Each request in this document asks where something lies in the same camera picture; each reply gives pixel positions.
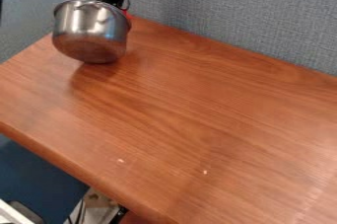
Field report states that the stainless steel pot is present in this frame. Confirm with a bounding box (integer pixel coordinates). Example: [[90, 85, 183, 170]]
[[52, 0, 132, 64]]

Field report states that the white object bottom left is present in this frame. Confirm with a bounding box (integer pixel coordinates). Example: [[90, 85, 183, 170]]
[[0, 199, 46, 224]]

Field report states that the metal table leg bracket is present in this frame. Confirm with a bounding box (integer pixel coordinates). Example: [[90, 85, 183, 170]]
[[64, 188, 128, 224]]

